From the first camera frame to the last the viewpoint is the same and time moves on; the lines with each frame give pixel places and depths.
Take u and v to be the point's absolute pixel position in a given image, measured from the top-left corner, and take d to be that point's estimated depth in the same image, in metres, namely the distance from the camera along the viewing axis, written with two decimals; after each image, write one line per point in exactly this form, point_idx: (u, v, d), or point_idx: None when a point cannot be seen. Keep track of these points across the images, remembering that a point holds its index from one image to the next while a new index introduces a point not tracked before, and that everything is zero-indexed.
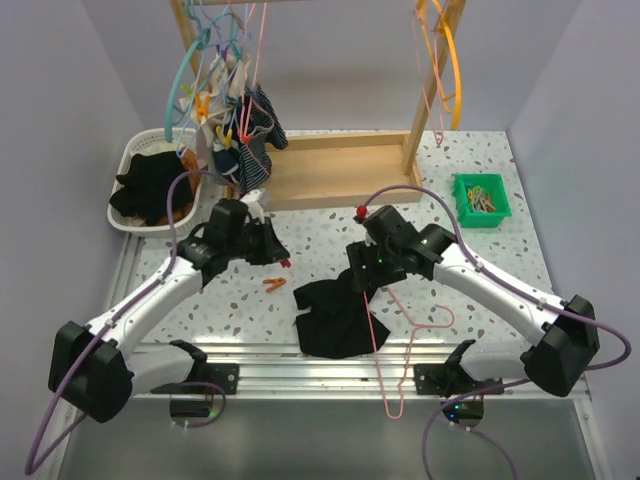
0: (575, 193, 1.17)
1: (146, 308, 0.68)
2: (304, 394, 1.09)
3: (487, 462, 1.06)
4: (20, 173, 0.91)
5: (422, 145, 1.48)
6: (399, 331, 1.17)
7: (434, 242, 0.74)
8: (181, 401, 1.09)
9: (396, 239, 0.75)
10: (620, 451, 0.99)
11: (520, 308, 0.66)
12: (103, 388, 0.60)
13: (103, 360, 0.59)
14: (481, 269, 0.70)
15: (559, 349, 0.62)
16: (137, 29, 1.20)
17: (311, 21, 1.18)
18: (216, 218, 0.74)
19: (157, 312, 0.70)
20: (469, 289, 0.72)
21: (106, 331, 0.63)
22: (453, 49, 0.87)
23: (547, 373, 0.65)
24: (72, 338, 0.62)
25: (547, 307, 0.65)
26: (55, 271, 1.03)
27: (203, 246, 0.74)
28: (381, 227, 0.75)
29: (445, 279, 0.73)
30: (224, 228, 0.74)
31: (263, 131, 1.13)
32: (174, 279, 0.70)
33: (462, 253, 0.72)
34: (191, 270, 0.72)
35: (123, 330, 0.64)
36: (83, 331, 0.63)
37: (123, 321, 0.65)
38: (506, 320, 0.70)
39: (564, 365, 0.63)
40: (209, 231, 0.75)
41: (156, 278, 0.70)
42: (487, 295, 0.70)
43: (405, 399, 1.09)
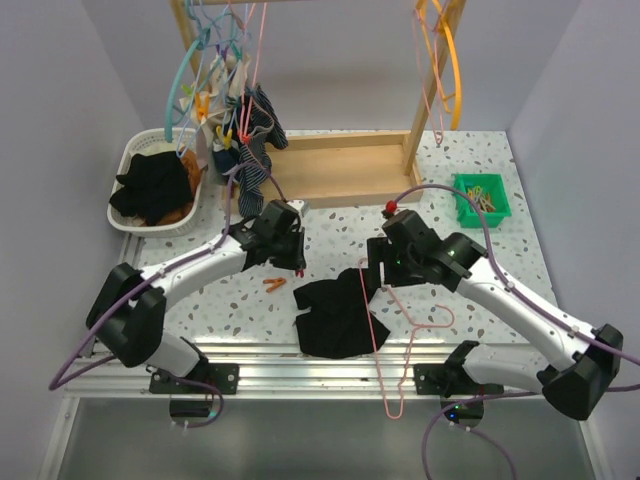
0: (574, 194, 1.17)
1: (195, 268, 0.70)
2: (304, 395, 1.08)
3: (487, 462, 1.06)
4: (20, 173, 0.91)
5: (422, 145, 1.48)
6: (399, 331, 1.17)
7: (461, 254, 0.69)
8: (180, 401, 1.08)
9: (418, 247, 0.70)
10: (619, 451, 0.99)
11: (550, 335, 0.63)
12: (138, 333, 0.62)
13: (148, 304, 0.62)
14: (510, 290, 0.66)
15: (589, 380, 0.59)
16: (136, 29, 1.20)
17: (311, 21, 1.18)
18: (271, 212, 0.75)
19: (200, 278, 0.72)
20: (494, 307, 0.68)
21: (156, 278, 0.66)
22: (453, 50, 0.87)
23: (569, 400, 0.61)
24: (124, 277, 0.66)
25: (579, 336, 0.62)
26: (55, 271, 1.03)
27: (250, 233, 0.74)
28: (404, 233, 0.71)
29: (470, 295, 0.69)
30: (274, 223, 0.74)
31: (263, 131, 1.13)
32: (223, 253, 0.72)
33: (491, 269, 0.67)
34: (239, 250, 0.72)
35: (171, 282, 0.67)
36: (135, 274, 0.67)
37: (172, 275, 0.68)
38: (533, 344, 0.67)
39: (592, 397, 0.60)
40: (259, 223, 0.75)
41: (207, 247, 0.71)
42: (515, 317, 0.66)
43: (405, 399, 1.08)
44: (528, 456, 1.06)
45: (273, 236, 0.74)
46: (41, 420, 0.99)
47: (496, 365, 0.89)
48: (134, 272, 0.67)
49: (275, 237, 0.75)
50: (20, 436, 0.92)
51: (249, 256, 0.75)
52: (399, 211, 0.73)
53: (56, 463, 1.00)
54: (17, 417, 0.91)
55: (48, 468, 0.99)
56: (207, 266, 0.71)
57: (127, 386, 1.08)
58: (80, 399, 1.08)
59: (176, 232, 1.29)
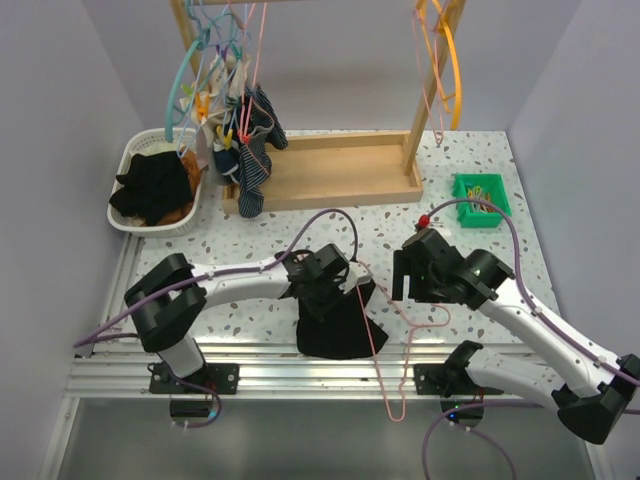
0: (574, 193, 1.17)
1: (239, 282, 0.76)
2: (304, 395, 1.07)
3: (487, 463, 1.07)
4: (18, 173, 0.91)
5: (422, 145, 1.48)
6: (398, 331, 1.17)
7: (487, 272, 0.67)
8: (180, 401, 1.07)
9: (441, 265, 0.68)
10: (619, 452, 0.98)
11: (577, 364, 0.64)
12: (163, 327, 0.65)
13: (186, 301, 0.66)
14: (538, 316, 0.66)
15: (614, 412, 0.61)
16: (136, 29, 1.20)
17: (311, 22, 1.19)
18: (324, 257, 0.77)
19: (240, 291, 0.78)
20: (519, 331, 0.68)
21: (204, 278, 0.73)
22: (453, 50, 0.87)
23: (586, 424, 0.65)
24: (173, 268, 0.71)
25: (604, 366, 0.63)
26: (54, 272, 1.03)
27: (301, 267, 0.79)
28: (425, 250, 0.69)
29: (494, 317, 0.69)
30: (324, 264, 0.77)
31: (262, 131, 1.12)
32: (269, 276, 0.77)
33: (518, 291, 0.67)
34: (283, 279, 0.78)
35: (214, 286, 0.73)
36: (184, 267, 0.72)
37: (217, 281, 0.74)
38: (558, 370, 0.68)
39: (612, 424, 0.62)
40: (313, 259, 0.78)
41: (257, 265, 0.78)
42: (540, 344, 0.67)
43: (405, 400, 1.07)
44: (528, 456, 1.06)
45: (318, 276, 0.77)
46: (41, 420, 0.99)
47: (501, 374, 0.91)
48: (186, 264, 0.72)
49: (319, 278, 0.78)
50: (19, 436, 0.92)
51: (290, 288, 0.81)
52: (420, 229, 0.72)
53: (56, 464, 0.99)
54: (16, 418, 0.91)
55: (48, 470, 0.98)
56: (250, 283, 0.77)
57: (127, 387, 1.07)
58: (80, 399, 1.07)
59: (177, 232, 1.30)
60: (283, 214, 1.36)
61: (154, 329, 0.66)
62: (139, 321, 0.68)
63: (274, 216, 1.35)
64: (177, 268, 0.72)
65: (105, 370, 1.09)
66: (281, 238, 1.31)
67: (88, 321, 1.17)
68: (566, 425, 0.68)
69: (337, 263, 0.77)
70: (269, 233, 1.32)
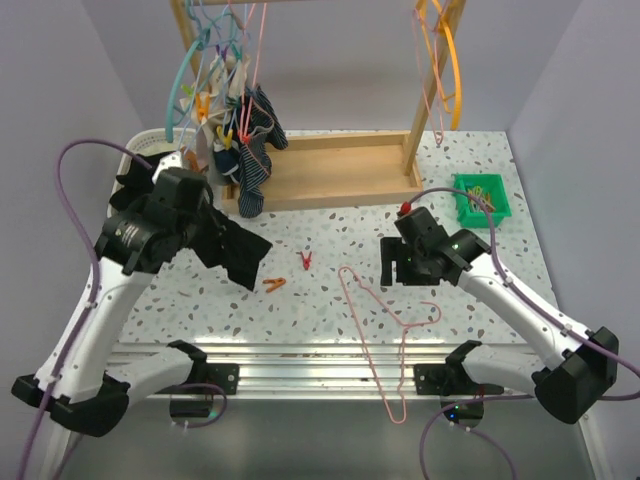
0: (575, 193, 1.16)
1: (88, 341, 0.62)
2: (304, 395, 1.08)
3: (486, 463, 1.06)
4: (19, 174, 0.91)
5: (421, 145, 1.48)
6: (390, 335, 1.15)
7: (464, 249, 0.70)
8: (180, 401, 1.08)
9: (426, 240, 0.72)
10: (620, 454, 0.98)
11: (543, 331, 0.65)
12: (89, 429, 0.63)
13: (68, 415, 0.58)
14: (509, 285, 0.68)
15: (577, 378, 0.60)
16: (137, 30, 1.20)
17: (311, 21, 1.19)
18: (165, 191, 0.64)
19: (106, 337, 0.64)
20: (492, 301, 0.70)
21: (54, 386, 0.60)
22: (452, 49, 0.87)
23: (557, 398, 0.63)
24: (26, 399, 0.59)
25: (571, 334, 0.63)
26: (54, 272, 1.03)
27: (137, 226, 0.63)
28: (410, 225, 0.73)
29: (471, 289, 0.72)
30: (172, 198, 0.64)
31: (262, 131, 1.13)
32: (108, 296, 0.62)
33: (492, 264, 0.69)
34: (120, 278, 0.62)
35: (69, 379, 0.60)
36: (32, 391, 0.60)
37: (67, 369, 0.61)
38: (529, 341, 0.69)
39: (578, 395, 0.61)
40: (154, 207, 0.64)
41: (85, 305, 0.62)
42: (511, 313, 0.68)
43: (405, 400, 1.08)
44: (528, 457, 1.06)
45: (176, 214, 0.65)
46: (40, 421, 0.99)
47: (492, 364, 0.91)
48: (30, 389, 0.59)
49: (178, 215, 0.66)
50: (19, 436, 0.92)
51: (146, 257, 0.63)
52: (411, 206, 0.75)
53: (56, 464, 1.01)
54: (17, 418, 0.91)
55: (49, 468, 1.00)
56: (100, 325, 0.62)
57: None
58: None
59: None
60: (283, 214, 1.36)
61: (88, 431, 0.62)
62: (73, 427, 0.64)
63: (273, 216, 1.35)
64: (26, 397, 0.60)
65: None
66: (281, 238, 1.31)
67: None
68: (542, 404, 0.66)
69: (187, 182, 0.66)
70: (269, 234, 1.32)
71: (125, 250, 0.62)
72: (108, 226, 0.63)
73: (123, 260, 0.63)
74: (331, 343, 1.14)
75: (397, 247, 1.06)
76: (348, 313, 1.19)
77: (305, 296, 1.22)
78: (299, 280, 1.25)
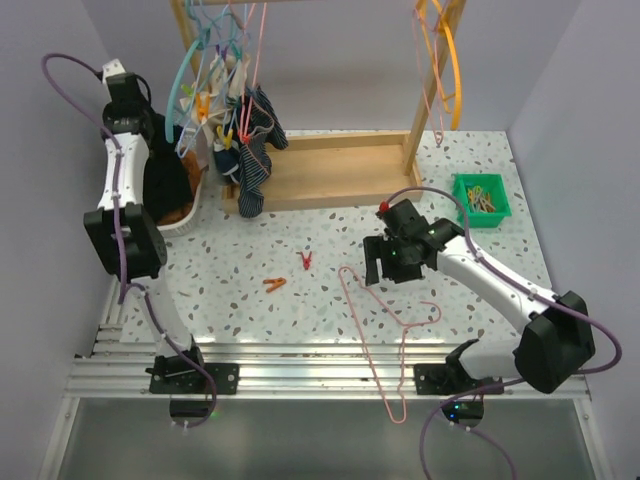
0: (574, 194, 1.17)
1: (128, 170, 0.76)
2: (303, 395, 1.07)
3: (487, 463, 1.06)
4: (19, 174, 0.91)
5: (421, 145, 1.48)
6: (390, 335, 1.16)
7: (441, 234, 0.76)
8: (179, 401, 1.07)
9: (408, 228, 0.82)
10: (620, 454, 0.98)
11: (511, 297, 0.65)
12: (150, 249, 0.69)
13: (139, 213, 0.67)
14: (479, 261, 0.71)
15: (544, 339, 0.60)
16: (137, 30, 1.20)
17: (311, 21, 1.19)
18: (121, 92, 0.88)
19: (137, 176, 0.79)
20: (467, 278, 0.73)
21: (118, 199, 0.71)
22: (452, 48, 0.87)
23: (533, 365, 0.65)
24: (99, 220, 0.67)
25: (537, 298, 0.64)
26: (54, 272, 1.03)
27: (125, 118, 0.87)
28: (397, 218, 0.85)
29: (448, 268, 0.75)
30: (131, 95, 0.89)
31: (262, 131, 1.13)
32: (129, 147, 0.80)
33: (466, 244, 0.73)
34: (133, 139, 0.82)
35: (126, 194, 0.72)
36: (103, 213, 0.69)
37: (122, 190, 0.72)
38: (503, 312, 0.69)
39: (550, 360, 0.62)
40: (118, 106, 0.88)
41: (114, 154, 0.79)
42: (482, 284, 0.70)
43: (405, 400, 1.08)
44: (528, 457, 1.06)
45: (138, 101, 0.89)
46: (40, 421, 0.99)
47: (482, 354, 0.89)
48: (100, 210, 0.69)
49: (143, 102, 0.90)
50: (19, 436, 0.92)
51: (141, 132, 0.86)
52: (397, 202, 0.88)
53: (56, 464, 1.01)
54: (17, 417, 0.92)
55: (48, 468, 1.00)
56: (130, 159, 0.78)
57: (127, 387, 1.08)
58: (81, 399, 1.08)
59: (177, 232, 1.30)
60: (282, 214, 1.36)
61: (152, 243, 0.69)
62: (136, 264, 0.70)
63: (273, 216, 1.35)
64: (98, 223, 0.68)
65: (105, 370, 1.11)
66: (281, 238, 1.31)
67: (87, 321, 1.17)
68: (523, 374, 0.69)
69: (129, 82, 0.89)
70: (269, 233, 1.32)
71: (125, 129, 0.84)
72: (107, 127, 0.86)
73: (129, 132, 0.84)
74: (331, 343, 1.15)
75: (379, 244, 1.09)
76: (348, 313, 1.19)
77: (305, 296, 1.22)
78: (298, 280, 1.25)
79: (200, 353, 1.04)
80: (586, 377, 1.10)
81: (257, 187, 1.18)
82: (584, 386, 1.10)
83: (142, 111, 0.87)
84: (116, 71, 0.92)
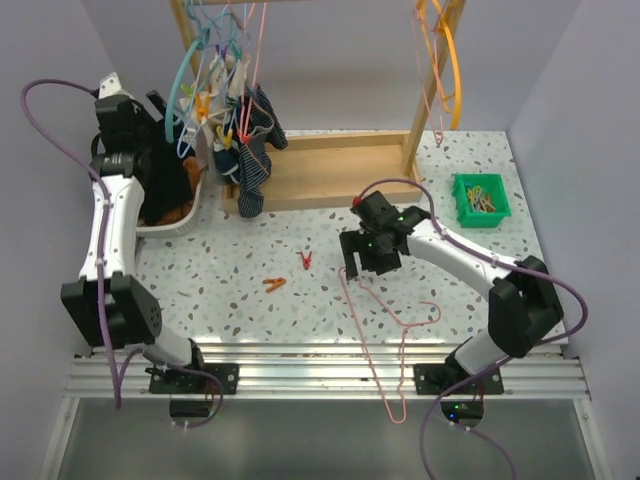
0: (573, 194, 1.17)
1: (117, 231, 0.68)
2: (303, 394, 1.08)
3: (487, 463, 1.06)
4: (19, 175, 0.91)
5: (421, 145, 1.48)
6: (390, 334, 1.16)
7: (408, 219, 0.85)
8: (180, 401, 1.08)
9: (380, 218, 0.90)
10: (620, 455, 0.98)
11: (476, 267, 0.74)
12: (138, 318, 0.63)
13: (124, 285, 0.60)
14: (446, 238, 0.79)
15: (509, 301, 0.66)
16: (136, 30, 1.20)
17: (311, 21, 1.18)
18: (112, 121, 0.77)
19: (129, 233, 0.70)
20: (439, 257, 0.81)
21: (103, 268, 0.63)
22: (452, 47, 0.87)
23: (507, 334, 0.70)
24: (79, 292, 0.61)
25: (499, 264, 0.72)
26: (53, 273, 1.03)
27: (117, 154, 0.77)
28: (368, 209, 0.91)
29: (421, 251, 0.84)
30: (124, 126, 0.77)
31: (263, 131, 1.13)
32: (120, 197, 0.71)
33: (432, 226, 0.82)
34: (125, 181, 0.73)
35: (114, 259, 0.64)
36: (84, 283, 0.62)
37: (110, 253, 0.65)
38: (473, 284, 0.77)
39: (520, 322, 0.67)
40: (110, 137, 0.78)
41: (102, 204, 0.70)
42: (451, 261, 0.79)
43: (405, 400, 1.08)
44: (528, 457, 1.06)
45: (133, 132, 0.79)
46: (40, 421, 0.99)
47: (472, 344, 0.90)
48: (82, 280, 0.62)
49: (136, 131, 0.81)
50: (20, 435, 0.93)
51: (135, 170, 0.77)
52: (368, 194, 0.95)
53: (55, 463, 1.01)
54: (17, 416, 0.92)
55: (48, 468, 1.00)
56: (122, 218, 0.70)
57: (127, 386, 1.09)
58: (80, 399, 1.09)
59: (177, 232, 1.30)
60: (282, 214, 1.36)
61: (142, 317, 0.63)
62: (122, 335, 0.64)
63: (273, 216, 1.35)
64: (78, 295, 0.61)
65: (104, 370, 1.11)
66: (281, 238, 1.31)
67: None
68: (501, 347, 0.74)
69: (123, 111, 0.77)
70: (269, 233, 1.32)
71: (116, 168, 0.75)
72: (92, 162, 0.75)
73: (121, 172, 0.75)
74: (331, 343, 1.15)
75: (357, 240, 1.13)
76: (348, 313, 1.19)
77: (305, 296, 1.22)
78: (298, 280, 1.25)
79: (201, 355, 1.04)
80: (586, 377, 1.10)
81: (257, 187, 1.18)
82: (583, 385, 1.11)
83: (137, 146, 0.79)
84: (114, 87, 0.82)
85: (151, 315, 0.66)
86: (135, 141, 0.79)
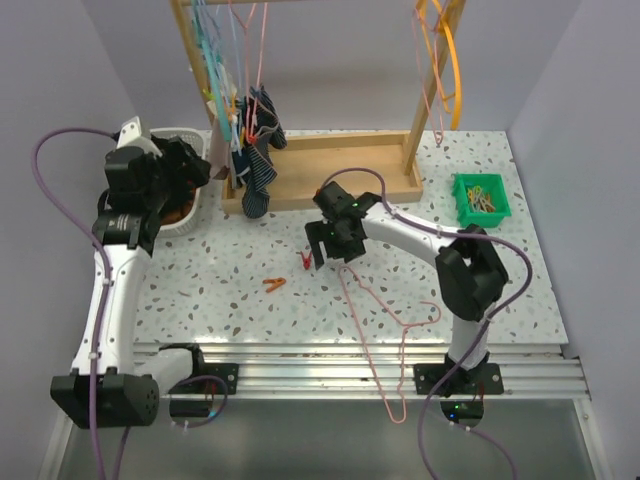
0: (573, 194, 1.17)
1: (115, 316, 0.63)
2: (304, 394, 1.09)
3: (487, 463, 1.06)
4: (19, 175, 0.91)
5: (421, 145, 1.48)
6: (390, 334, 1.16)
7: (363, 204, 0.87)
8: (181, 401, 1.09)
9: (335, 206, 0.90)
10: (620, 455, 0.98)
11: (423, 239, 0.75)
12: (133, 411, 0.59)
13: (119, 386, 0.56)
14: (396, 217, 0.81)
15: (450, 265, 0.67)
16: (136, 30, 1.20)
17: (311, 21, 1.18)
18: (122, 181, 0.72)
19: (129, 315, 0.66)
20: (393, 237, 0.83)
21: (97, 364, 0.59)
22: (452, 47, 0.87)
23: (458, 300, 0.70)
24: (69, 389, 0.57)
25: (443, 234, 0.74)
26: (53, 274, 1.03)
27: (123, 216, 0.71)
28: (325, 199, 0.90)
29: (377, 234, 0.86)
30: (133, 185, 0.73)
31: (269, 131, 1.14)
32: (122, 272, 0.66)
33: (384, 208, 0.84)
34: (129, 253, 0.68)
35: (110, 353, 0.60)
36: (75, 377, 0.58)
37: (105, 344, 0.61)
38: (425, 258, 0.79)
39: (464, 284, 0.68)
40: (118, 195, 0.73)
41: (103, 282, 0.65)
42: (402, 238, 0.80)
43: (405, 400, 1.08)
44: (528, 457, 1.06)
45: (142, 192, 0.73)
46: (41, 421, 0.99)
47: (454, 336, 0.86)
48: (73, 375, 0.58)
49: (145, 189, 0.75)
50: (20, 436, 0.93)
51: (142, 236, 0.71)
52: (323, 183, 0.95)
53: (56, 464, 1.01)
54: (18, 417, 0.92)
55: (48, 468, 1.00)
56: (122, 300, 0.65)
57: None
58: None
59: (176, 232, 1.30)
60: (282, 214, 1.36)
61: (136, 413, 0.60)
62: (112, 423, 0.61)
63: (273, 216, 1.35)
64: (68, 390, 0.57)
65: None
66: (281, 238, 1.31)
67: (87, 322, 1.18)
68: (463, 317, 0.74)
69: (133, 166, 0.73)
70: (269, 233, 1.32)
71: (122, 234, 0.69)
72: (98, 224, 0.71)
73: (125, 240, 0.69)
74: (331, 343, 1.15)
75: (322, 229, 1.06)
76: (348, 313, 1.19)
77: (305, 296, 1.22)
78: (298, 280, 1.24)
79: (201, 356, 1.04)
80: (586, 377, 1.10)
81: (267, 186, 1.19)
82: (583, 385, 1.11)
83: (147, 208, 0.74)
84: (132, 134, 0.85)
85: (147, 403, 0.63)
86: (143, 203, 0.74)
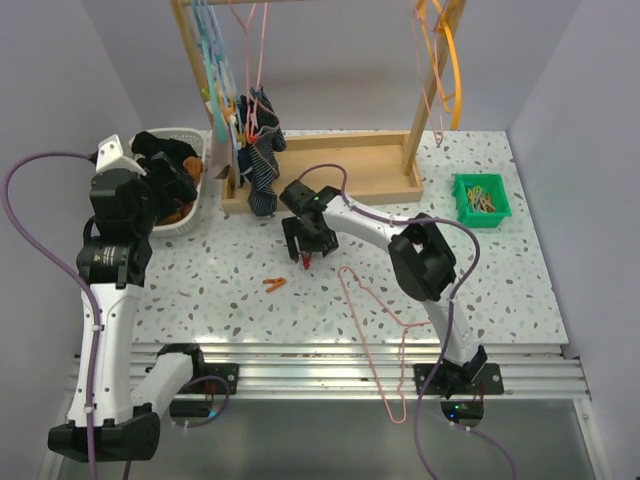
0: (574, 194, 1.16)
1: (108, 365, 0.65)
2: (304, 394, 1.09)
3: (486, 462, 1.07)
4: (19, 174, 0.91)
5: (421, 145, 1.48)
6: (390, 334, 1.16)
7: (324, 198, 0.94)
8: (181, 401, 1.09)
9: (300, 202, 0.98)
10: (620, 456, 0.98)
11: (378, 229, 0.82)
12: (131, 452, 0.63)
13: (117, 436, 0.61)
14: (353, 209, 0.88)
15: (400, 250, 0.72)
16: (136, 30, 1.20)
17: (310, 21, 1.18)
18: (108, 208, 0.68)
19: (122, 359, 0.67)
20: (351, 228, 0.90)
21: (93, 416, 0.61)
22: (452, 47, 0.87)
23: (412, 283, 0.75)
24: (68, 439, 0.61)
25: (395, 223, 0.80)
26: (53, 274, 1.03)
27: (109, 245, 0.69)
28: (290, 197, 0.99)
29: (337, 225, 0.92)
30: (121, 216, 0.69)
31: (270, 130, 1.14)
32: (111, 315, 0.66)
33: (342, 200, 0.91)
34: (115, 292, 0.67)
35: (104, 403, 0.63)
36: (72, 429, 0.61)
37: (100, 395, 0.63)
38: (380, 246, 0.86)
39: (413, 268, 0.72)
40: (103, 224, 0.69)
41: (94, 329, 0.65)
42: (360, 228, 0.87)
43: (405, 400, 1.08)
44: (528, 457, 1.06)
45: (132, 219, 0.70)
46: (41, 421, 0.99)
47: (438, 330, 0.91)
48: (69, 427, 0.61)
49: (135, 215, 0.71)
50: (20, 435, 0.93)
51: (131, 265, 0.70)
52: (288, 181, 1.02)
53: (56, 464, 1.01)
54: (17, 416, 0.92)
55: (48, 468, 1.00)
56: (113, 346, 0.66)
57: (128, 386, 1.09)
58: None
59: (177, 232, 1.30)
60: (282, 214, 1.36)
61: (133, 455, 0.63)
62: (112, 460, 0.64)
63: (273, 216, 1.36)
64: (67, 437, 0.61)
65: None
66: (280, 238, 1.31)
67: None
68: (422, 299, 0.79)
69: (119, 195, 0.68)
70: (269, 233, 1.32)
71: (110, 269, 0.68)
72: (84, 251, 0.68)
73: (113, 274, 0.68)
74: (331, 343, 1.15)
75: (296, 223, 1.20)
76: (348, 313, 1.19)
77: (305, 296, 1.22)
78: (298, 280, 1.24)
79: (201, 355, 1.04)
80: (586, 377, 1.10)
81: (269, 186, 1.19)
82: (583, 385, 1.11)
83: (135, 236, 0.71)
84: (113, 154, 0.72)
85: (147, 437, 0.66)
86: (131, 232, 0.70)
